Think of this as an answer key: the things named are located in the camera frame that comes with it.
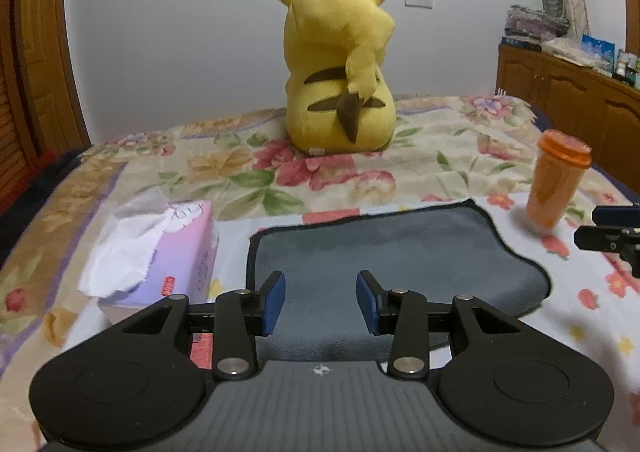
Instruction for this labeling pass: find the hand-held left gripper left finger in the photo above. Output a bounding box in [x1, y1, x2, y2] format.
[122, 271, 287, 381]

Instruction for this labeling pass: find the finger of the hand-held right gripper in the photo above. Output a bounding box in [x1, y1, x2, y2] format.
[592, 203, 640, 229]
[573, 225, 640, 279]

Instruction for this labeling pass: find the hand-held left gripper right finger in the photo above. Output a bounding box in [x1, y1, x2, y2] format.
[355, 270, 521, 378]

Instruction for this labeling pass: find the grey towel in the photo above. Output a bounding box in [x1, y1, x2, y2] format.
[247, 198, 554, 364]

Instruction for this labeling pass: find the orange plastic cup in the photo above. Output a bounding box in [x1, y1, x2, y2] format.
[525, 129, 593, 229]

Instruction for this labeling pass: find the pink tissue box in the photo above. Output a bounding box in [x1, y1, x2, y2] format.
[97, 201, 220, 309]

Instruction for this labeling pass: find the wooden cabinet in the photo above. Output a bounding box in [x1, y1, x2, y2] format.
[495, 43, 640, 194]

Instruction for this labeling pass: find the white tissue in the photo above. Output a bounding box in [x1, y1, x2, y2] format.
[78, 189, 171, 298]

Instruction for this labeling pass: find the blue printed box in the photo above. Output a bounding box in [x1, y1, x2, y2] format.
[580, 34, 617, 74]

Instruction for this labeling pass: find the floral blanket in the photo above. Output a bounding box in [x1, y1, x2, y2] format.
[0, 93, 640, 452]

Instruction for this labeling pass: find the stack of folded cloths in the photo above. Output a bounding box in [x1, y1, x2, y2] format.
[501, 4, 570, 52]

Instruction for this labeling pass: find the yellow plush toy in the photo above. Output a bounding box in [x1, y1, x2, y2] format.
[251, 0, 404, 156]

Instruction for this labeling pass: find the wooden wardrobe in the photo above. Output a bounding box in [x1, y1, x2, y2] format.
[0, 0, 94, 173]

